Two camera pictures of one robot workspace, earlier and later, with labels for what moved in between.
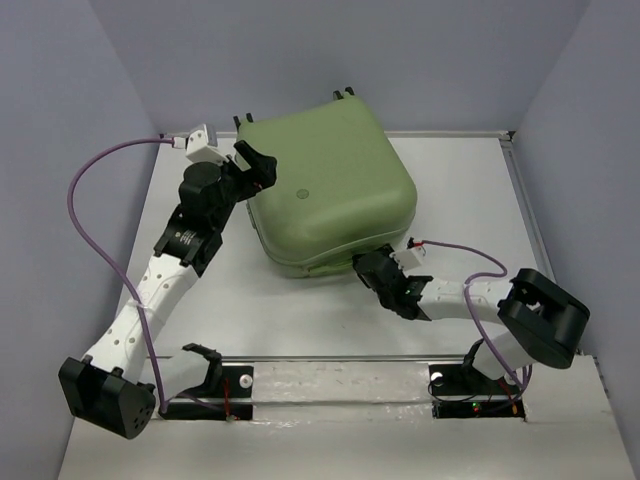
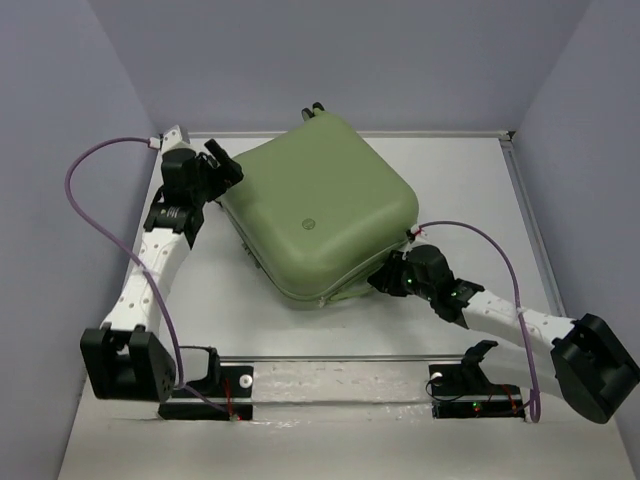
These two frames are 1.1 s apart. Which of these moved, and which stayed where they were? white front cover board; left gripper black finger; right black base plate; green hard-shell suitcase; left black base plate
Moved: left gripper black finger; green hard-shell suitcase
Stayed: left black base plate; white front cover board; right black base plate
